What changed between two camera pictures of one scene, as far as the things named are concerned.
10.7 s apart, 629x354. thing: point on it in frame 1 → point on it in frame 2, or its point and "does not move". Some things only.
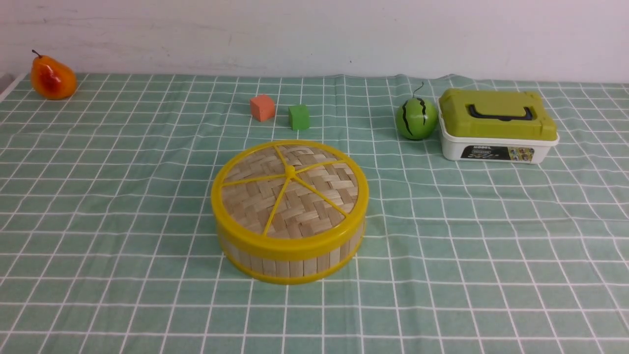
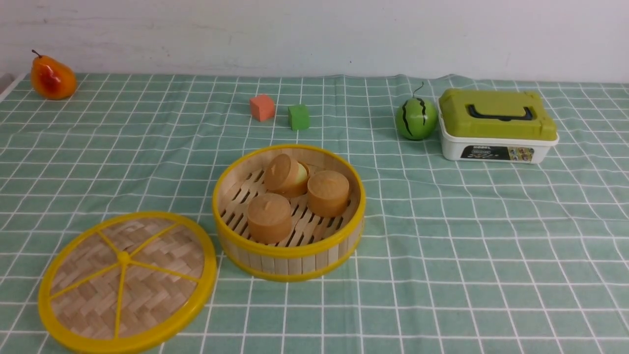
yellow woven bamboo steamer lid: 289,200 → 127,283
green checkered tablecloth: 108,244 does not move
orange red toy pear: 50,79 does not move
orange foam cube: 262,107 does not move
